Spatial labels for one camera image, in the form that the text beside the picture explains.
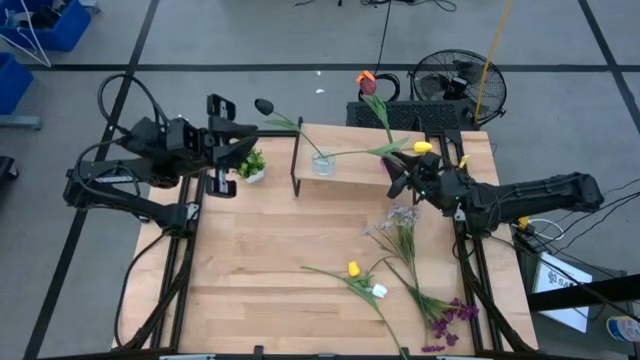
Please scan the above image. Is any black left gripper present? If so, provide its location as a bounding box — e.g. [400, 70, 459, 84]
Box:
[199, 93, 260, 199]

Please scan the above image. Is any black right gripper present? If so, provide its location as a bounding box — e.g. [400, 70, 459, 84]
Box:
[382, 151, 471, 214]

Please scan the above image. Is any white blossom flower spray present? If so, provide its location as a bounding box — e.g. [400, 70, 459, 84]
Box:
[360, 202, 436, 321]

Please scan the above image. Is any dark red tulip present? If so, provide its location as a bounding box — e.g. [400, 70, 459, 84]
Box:
[253, 98, 329, 161]

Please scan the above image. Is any clear ribbed glass vase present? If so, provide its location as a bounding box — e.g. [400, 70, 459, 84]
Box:
[311, 151, 337, 177]

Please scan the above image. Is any orange red tulip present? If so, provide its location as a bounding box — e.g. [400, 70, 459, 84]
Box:
[355, 70, 396, 151]

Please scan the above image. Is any purple orchid flower spray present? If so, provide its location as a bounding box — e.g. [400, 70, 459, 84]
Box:
[367, 254, 481, 354]

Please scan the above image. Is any wooden shelf with black legs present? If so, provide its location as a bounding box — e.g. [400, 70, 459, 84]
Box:
[289, 117, 431, 206]

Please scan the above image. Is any green plant in white pot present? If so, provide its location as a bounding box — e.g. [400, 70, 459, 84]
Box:
[235, 148, 267, 185]

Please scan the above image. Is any black perforated box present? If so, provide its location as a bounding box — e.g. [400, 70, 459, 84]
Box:
[346, 99, 476, 132]

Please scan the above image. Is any black floor fan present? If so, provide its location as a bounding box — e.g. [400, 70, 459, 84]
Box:
[408, 48, 508, 127]

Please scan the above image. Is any white printed box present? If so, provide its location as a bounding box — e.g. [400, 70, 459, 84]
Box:
[532, 252, 594, 334]

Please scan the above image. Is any blue plastic bin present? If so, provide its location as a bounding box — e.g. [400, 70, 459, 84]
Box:
[0, 52, 35, 116]
[0, 0, 93, 53]

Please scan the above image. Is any black metal beam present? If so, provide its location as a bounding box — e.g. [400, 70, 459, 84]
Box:
[527, 272, 640, 312]

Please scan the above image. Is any black stand foot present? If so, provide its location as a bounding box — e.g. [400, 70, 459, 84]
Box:
[0, 155, 20, 181]

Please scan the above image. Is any white blue canister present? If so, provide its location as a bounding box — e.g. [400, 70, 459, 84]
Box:
[606, 314, 640, 344]

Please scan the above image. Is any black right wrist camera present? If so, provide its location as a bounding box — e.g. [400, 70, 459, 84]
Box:
[418, 152, 442, 174]

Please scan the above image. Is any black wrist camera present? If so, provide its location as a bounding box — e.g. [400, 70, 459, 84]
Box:
[418, 152, 442, 174]
[167, 118, 204, 157]

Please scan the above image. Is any black metal rig frame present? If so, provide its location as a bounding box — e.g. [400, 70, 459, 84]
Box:
[112, 127, 541, 360]

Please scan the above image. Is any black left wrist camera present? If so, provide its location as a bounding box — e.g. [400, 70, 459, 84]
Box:
[167, 118, 204, 157]

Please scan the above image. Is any black coiled cable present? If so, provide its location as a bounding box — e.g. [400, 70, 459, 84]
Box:
[357, 72, 402, 104]

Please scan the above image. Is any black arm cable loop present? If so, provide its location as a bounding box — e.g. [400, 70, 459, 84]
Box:
[97, 73, 169, 139]

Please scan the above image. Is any yellow hanging cord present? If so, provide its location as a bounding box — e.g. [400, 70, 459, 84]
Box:
[472, 0, 514, 124]

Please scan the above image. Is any grey base plate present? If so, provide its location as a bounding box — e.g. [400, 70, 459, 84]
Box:
[0, 114, 44, 131]

